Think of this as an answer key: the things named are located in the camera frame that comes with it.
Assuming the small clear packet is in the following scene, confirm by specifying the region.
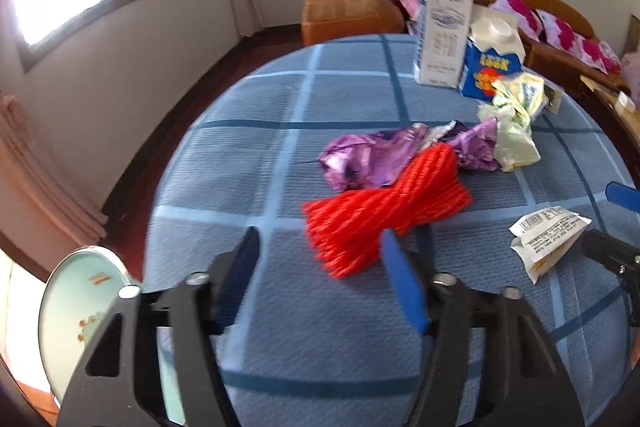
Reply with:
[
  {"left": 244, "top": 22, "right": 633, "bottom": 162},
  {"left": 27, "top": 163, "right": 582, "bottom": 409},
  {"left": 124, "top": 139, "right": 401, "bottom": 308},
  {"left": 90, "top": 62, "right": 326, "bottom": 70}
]
[{"left": 542, "top": 79, "right": 565, "bottom": 114}]

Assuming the light green trash bin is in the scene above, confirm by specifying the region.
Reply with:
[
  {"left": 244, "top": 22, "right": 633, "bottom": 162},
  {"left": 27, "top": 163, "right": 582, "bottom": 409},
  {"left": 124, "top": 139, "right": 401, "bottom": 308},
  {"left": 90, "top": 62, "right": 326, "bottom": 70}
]
[{"left": 37, "top": 246, "right": 188, "bottom": 425}]

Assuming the purple foil wrapper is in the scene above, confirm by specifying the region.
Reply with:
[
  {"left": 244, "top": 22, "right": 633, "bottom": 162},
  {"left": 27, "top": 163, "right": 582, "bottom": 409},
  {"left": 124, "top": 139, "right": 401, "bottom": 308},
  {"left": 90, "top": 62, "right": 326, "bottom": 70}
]
[{"left": 320, "top": 119, "right": 501, "bottom": 192}]

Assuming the pale yellow wrapper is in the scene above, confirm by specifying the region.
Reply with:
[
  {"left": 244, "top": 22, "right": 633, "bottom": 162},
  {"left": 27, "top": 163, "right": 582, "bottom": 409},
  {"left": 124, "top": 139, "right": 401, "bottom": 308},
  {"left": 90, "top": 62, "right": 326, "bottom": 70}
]
[{"left": 477, "top": 74, "right": 546, "bottom": 172}]

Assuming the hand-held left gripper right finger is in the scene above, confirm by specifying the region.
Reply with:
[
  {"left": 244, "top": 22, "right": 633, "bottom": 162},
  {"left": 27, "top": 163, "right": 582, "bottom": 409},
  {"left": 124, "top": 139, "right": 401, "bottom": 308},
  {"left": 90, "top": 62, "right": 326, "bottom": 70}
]
[{"left": 378, "top": 228, "right": 586, "bottom": 427}]

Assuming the blue and white milk carton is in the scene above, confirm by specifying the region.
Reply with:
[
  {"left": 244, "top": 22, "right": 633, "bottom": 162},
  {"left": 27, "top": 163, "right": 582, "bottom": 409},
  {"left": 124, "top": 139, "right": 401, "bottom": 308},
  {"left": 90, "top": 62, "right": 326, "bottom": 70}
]
[{"left": 457, "top": 14, "right": 527, "bottom": 100}]

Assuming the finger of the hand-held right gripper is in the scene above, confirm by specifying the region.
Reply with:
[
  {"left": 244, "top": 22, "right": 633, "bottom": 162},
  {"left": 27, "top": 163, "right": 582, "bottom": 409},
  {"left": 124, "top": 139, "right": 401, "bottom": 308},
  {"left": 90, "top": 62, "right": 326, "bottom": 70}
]
[
  {"left": 581, "top": 229, "right": 640, "bottom": 328},
  {"left": 605, "top": 181, "right": 640, "bottom": 214}
]

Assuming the white printed wrapper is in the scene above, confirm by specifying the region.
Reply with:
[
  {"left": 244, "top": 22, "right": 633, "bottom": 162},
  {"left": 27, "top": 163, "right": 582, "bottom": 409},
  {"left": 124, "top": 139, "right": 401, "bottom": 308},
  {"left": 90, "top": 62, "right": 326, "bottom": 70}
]
[{"left": 509, "top": 206, "right": 592, "bottom": 284}]

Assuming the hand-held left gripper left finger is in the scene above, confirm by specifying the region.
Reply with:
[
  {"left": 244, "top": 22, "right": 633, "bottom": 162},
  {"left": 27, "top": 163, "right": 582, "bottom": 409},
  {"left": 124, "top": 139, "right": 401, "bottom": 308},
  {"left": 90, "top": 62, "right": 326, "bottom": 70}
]
[{"left": 55, "top": 226, "right": 263, "bottom": 427}]

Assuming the wooden side table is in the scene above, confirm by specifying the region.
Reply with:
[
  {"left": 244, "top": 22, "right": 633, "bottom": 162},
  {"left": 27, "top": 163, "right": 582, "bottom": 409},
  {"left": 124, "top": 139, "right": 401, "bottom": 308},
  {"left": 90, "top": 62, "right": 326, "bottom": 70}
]
[{"left": 580, "top": 74, "right": 640, "bottom": 128}]

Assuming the pink cloth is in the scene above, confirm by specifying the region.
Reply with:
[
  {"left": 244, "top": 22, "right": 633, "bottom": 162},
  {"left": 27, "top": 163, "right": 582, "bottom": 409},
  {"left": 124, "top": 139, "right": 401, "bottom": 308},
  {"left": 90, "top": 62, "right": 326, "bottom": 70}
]
[{"left": 620, "top": 52, "right": 640, "bottom": 100}]

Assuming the red mesh net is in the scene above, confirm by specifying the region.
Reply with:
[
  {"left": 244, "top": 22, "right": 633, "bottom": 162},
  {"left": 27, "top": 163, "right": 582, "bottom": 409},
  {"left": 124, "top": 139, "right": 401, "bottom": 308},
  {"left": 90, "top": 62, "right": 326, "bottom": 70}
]
[{"left": 302, "top": 143, "right": 472, "bottom": 280}]

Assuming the tall white carton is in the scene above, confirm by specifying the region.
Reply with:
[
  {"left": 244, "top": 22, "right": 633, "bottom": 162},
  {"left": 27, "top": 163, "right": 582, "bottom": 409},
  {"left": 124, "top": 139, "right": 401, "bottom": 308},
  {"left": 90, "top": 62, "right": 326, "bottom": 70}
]
[{"left": 412, "top": 0, "right": 475, "bottom": 88}]

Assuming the brown sofa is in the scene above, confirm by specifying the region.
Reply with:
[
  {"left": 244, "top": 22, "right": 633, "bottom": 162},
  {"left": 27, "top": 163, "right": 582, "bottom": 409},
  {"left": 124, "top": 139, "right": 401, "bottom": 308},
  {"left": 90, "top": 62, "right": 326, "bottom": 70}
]
[{"left": 452, "top": 0, "right": 631, "bottom": 95}]

